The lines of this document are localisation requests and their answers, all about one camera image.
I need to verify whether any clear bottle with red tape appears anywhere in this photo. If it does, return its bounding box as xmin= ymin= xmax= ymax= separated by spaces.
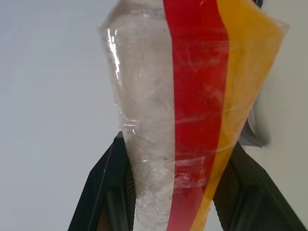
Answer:
xmin=97 ymin=0 xmax=289 ymax=231

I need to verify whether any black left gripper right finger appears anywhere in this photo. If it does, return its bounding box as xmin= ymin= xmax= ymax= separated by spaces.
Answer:
xmin=213 ymin=143 xmax=308 ymax=231

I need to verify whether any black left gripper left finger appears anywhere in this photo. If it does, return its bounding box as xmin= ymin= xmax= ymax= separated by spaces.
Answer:
xmin=67 ymin=134 xmax=137 ymax=231

